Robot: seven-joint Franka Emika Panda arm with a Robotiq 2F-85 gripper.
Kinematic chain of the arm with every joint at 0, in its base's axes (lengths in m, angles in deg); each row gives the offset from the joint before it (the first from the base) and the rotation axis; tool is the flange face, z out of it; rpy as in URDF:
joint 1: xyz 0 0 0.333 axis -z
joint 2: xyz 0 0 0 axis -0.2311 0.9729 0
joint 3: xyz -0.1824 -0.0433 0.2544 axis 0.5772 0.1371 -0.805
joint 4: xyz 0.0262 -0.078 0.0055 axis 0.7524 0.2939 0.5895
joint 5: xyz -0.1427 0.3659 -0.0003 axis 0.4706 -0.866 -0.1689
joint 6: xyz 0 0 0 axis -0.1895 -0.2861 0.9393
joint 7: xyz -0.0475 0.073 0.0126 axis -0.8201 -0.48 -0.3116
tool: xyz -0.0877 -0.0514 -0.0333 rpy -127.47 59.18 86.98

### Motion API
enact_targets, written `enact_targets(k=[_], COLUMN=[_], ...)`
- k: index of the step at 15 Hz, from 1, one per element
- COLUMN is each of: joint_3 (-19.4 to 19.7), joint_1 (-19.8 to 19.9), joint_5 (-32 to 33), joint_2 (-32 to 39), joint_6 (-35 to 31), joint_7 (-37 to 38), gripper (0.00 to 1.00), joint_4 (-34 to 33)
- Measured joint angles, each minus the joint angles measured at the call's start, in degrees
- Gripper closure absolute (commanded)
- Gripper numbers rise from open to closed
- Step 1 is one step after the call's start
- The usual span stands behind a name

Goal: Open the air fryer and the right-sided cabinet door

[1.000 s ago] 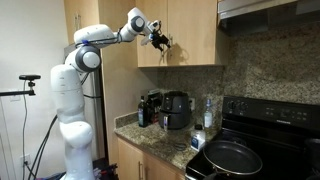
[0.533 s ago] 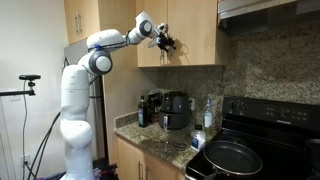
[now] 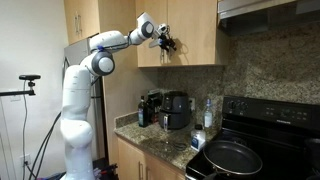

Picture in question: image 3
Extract black electric stove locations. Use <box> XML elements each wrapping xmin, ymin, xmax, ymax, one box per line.
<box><xmin>185</xmin><ymin>96</ymin><xmax>320</xmax><ymax>180</ymax></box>

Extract black camera on stand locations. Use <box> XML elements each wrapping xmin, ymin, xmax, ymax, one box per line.
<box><xmin>0</xmin><ymin>74</ymin><xmax>41</xmax><ymax>96</ymax></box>

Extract dark green wine bottle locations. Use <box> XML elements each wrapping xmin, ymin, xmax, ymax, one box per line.
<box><xmin>138</xmin><ymin>96</ymin><xmax>148</xmax><ymax>127</ymax></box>

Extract black air fryer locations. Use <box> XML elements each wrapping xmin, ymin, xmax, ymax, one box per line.
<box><xmin>158</xmin><ymin>91</ymin><xmax>191</xmax><ymax>130</ymax></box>

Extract stainless range hood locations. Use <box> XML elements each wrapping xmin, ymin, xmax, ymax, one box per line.
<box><xmin>218</xmin><ymin>0</ymin><xmax>320</xmax><ymax>36</ymax></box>

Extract white wall outlet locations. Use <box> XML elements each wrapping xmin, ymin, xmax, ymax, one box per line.
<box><xmin>20</xmin><ymin>154</ymin><xmax>31</xmax><ymax>167</ymax></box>

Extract near black frying pan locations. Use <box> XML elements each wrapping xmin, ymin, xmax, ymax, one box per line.
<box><xmin>203</xmin><ymin>140</ymin><xmax>263</xmax><ymax>179</ymax></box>

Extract lower wooden counter cabinet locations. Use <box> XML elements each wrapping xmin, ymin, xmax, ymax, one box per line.
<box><xmin>117</xmin><ymin>138</ymin><xmax>185</xmax><ymax>180</ymax></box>

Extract clear glass bottle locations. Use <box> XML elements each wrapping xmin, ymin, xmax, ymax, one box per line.
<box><xmin>204</xmin><ymin>99</ymin><xmax>213</xmax><ymax>128</ymax></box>

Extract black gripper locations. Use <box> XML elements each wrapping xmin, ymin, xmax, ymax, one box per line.
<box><xmin>158</xmin><ymin>34</ymin><xmax>177</xmax><ymax>51</ymax></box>

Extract steel kitchen scissors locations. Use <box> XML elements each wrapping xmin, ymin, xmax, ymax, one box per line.
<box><xmin>164</xmin><ymin>141</ymin><xmax>187</xmax><ymax>151</ymax></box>

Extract wooden cabinet above fridge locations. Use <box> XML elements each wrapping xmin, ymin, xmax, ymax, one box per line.
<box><xmin>64</xmin><ymin>0</ymin><xmax>100</xmax><ymax>44</ymax></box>

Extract black red coffee bag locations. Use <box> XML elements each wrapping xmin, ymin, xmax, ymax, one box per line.
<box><xmin>147</xmin><ymin>89</ymin><xmax>162</xmax><ymax>123</ymax></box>

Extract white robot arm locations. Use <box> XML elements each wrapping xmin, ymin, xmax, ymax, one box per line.
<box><xmin>60</xmin><ymin>12</ymin><xmax>170</xmax><ymax>180</ymax></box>

